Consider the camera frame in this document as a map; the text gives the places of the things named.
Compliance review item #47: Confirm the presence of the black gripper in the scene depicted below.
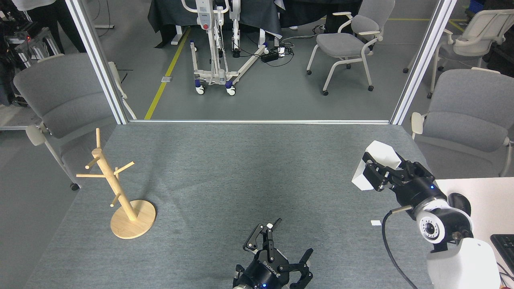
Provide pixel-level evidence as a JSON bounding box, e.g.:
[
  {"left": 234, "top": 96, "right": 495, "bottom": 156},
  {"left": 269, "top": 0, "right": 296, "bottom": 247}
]
[
  {"left": 233, "top": 218, "right": 314, "bottom": 289},
  {"left": 362, "top": 152, "right": 448, "bottom": 219}
]

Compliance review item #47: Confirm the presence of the white hexagonal cup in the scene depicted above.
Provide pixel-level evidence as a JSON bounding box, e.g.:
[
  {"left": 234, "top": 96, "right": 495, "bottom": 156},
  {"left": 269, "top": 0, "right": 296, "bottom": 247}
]
[{"left": 351, "top": 140, "right": 402, "bottom": 191}]

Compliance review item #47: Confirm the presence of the wooden cup rack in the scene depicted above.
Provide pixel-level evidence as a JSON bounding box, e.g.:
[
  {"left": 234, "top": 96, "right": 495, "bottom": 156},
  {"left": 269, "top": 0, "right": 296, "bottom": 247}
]
[{"left": 76, "top": 128, "right": 156, "bottom": 240}]

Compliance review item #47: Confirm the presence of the metal equipment rack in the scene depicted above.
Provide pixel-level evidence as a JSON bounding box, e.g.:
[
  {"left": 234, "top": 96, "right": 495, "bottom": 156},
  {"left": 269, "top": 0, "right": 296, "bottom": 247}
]
[{"left": 0, "top": 0, "right": 61, "bottom": 107}]

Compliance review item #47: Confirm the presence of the black computer mouse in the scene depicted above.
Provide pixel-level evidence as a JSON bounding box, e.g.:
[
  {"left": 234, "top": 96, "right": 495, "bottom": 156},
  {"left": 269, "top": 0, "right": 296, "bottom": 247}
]
[{"left": 448, "top": 193, "right": 471, "bottom": 217}]

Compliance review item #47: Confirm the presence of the white desk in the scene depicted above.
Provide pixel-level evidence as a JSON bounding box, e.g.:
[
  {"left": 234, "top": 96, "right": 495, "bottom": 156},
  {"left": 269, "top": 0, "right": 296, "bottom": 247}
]
[{"left": 436, "top": 177, "right": 514, "bottom": 289}]

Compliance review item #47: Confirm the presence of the black keyboard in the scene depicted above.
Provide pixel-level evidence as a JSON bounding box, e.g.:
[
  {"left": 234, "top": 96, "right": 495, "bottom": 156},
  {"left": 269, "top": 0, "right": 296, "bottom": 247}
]
[{"left": 490, "top": 234, "right": 514, "bottom": 273}]

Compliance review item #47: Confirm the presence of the white mesh-back chair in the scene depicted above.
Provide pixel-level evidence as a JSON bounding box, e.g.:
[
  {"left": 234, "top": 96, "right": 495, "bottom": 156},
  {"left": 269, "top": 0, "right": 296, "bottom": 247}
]
[{"left": 403, "top": 9, "right": 514, "bottom": 99}]

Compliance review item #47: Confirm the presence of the white wheeled stand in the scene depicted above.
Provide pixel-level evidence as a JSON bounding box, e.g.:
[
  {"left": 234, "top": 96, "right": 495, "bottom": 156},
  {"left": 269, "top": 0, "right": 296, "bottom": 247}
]
[{"left": 181, "top": 0, "right": 281, "bottom": 96}]

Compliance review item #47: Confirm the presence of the dark table cloth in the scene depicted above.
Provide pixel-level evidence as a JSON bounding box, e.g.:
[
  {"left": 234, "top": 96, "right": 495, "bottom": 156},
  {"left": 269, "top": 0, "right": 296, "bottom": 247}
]
[{"left": 147, "top": 0, "right": 284, "bottom": 49}]

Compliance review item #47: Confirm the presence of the person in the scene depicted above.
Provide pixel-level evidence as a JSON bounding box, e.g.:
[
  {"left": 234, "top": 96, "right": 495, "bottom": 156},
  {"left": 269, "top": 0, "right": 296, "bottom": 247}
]
[{"left": 12, "top": 0, "right": 87, "bottom": 53}]

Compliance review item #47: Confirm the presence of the grey chair with white frame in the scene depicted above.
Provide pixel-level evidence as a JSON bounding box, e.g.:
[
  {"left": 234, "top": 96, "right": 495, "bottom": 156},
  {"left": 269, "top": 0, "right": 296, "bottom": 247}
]
[
  {"left": 13, "top": 53, "right": 137, "bottom": 191},
  {"left": 410, "top": 68, "right": 514, "bottom": 177},
  {"left": 306, "top": 0, "right": 396, "bottom": 96}
]

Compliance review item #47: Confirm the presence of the silver frame post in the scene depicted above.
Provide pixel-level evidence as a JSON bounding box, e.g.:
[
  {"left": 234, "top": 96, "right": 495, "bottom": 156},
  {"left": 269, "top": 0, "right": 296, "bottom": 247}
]
[
  {"left": 65, "top": 0, "right": 130, "bottom": 125},
  {"left": 390, "top": 0, "right": 458, "bottom": 126}
]

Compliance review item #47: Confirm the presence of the silver frame crossbar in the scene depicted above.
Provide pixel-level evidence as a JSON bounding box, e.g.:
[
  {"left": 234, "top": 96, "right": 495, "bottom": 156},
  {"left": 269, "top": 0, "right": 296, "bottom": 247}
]
[{"left": 128, "top": 119, "right": 392, "bottom": 125}]

